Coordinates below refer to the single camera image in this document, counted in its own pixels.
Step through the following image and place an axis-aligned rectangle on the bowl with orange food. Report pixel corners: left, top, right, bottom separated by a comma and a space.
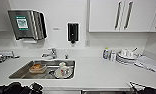
29, 62, 49, 75

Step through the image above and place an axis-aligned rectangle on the white utensil handle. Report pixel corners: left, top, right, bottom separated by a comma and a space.
131, 46, 139, 56

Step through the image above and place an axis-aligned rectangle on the white wall outlet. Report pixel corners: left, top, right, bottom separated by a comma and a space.
84, 39, 91, 47

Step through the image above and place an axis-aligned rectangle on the white plastic container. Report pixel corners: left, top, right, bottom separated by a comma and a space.
0, 49, 21, 60

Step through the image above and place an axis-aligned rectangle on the chrome faucet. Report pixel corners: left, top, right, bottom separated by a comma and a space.
41, 47, 58, 61

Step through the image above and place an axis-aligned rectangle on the small wall label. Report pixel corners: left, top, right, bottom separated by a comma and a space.
52, 26, 61, 31

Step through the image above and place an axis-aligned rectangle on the black soap dispenser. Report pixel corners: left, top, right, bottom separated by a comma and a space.
66, 21, 80, 45

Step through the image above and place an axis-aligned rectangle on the steel paper towel dispenser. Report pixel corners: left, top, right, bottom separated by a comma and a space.
7, 8, 48, 43

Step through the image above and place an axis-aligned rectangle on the white plate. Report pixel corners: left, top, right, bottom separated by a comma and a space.
54, 68, 74, 80

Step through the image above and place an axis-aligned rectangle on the white wall cabinet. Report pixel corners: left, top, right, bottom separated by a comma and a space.
87, 0, 156, 34
0, 0, 12, 34

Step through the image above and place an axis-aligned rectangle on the white base cabinet with doors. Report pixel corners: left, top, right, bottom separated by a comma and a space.
43, 87, 82, 94

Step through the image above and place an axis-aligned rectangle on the dish soap bottle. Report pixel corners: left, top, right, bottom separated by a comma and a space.
102, 46, 110, 61

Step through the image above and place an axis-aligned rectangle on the small white cup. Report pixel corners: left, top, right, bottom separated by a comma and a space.
109, 49, 118, 62

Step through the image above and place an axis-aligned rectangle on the steel kitchen sink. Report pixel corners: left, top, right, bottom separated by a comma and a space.
8, 59, 77, 81

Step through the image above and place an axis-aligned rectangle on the white mug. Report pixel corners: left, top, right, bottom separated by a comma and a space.
120, 48, 134, 58
58, 61, 69, 73

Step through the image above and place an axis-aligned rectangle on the small chrome counter button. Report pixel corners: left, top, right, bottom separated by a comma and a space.
64, 53, 69, 60

